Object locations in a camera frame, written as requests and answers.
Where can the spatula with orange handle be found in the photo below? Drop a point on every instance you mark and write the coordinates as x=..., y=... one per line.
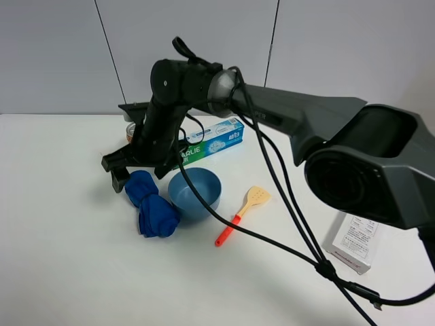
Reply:
x=255, y=196

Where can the white cardboard box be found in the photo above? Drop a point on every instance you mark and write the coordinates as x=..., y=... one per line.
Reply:
x=354, y=241

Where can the blue cloth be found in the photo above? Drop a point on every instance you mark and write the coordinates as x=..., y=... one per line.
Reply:
x=157, y=217

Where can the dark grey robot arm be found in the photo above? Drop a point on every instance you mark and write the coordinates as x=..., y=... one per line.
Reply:
x=372, y=161

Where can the blue green toothpaste box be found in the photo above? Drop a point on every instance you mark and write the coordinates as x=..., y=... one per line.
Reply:
x=211, y=140

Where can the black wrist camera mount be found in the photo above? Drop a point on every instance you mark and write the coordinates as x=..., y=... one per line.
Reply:
x=134, y=112

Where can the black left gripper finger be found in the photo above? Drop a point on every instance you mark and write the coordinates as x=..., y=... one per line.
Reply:
x=119, y=178

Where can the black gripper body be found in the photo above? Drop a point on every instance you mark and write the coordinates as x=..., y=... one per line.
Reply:
x=157, y=154

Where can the orange drink can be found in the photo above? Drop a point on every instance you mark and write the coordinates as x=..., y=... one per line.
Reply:
x=130, y=129

